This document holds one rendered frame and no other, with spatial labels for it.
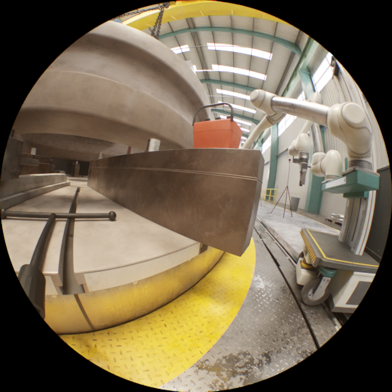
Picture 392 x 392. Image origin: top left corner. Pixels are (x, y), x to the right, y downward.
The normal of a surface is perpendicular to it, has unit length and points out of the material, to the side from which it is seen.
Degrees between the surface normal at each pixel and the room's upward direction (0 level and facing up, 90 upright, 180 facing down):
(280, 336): 0
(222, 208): 90
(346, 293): 90
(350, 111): 93
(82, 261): 0
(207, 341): 0
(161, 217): 90
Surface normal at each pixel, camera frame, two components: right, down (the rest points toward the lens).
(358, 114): -0.87, -0.04
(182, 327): 0.15, -0.99
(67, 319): 0.69, 0.16
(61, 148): 0.95, 0.16
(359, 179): -0.58, -0.01
